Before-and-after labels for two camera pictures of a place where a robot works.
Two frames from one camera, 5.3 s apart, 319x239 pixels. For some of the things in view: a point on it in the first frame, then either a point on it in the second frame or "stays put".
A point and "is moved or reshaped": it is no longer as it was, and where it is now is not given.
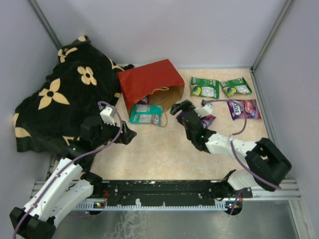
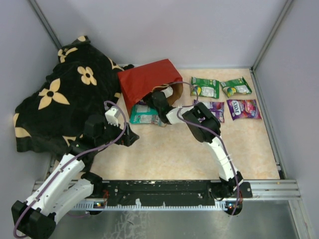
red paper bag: (156, 83) stays put
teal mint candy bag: (146, 113) stays put
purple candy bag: (206, 121) is moved or reshaped
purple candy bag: (251, 107) stays put
